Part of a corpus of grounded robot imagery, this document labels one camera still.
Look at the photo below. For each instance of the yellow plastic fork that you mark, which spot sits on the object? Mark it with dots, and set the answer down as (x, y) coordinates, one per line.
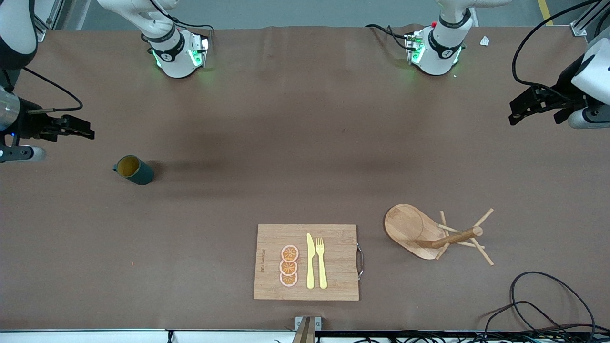
(321, 267)

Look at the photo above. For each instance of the metal table edge bracket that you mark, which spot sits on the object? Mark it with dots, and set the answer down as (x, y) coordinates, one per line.
(307, 328)

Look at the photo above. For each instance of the orange slice toy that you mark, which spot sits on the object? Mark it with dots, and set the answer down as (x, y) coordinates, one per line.
(289, 253)
(288, 267)
(288, 280)

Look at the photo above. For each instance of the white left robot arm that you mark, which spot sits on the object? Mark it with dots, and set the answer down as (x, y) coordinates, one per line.
(441, 50)

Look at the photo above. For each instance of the small white paper scrap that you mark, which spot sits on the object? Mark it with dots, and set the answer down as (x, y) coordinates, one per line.
(484, 41)

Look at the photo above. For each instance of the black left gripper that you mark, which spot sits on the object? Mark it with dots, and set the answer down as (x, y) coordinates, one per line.
(564, 90)

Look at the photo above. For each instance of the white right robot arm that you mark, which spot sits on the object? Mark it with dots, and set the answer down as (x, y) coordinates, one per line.
(167, 52)

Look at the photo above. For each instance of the wooden mug tree stand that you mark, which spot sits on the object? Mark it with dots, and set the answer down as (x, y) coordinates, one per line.
(405, 226)

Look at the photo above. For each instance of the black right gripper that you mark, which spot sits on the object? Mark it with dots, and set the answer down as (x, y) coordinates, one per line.
(29, 125)

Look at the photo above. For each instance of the teal cup with yellow inside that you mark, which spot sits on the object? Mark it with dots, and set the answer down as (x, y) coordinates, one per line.
(140, 174)

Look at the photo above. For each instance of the yellow plastic knife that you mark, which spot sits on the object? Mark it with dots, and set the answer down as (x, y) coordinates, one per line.
(310, 262)

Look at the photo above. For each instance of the white table edge rail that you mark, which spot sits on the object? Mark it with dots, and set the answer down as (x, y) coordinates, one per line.
(95, 336)

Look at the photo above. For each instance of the aluminium frame profile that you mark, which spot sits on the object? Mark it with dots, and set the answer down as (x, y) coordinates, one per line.
(588, 21)
(50, 19)

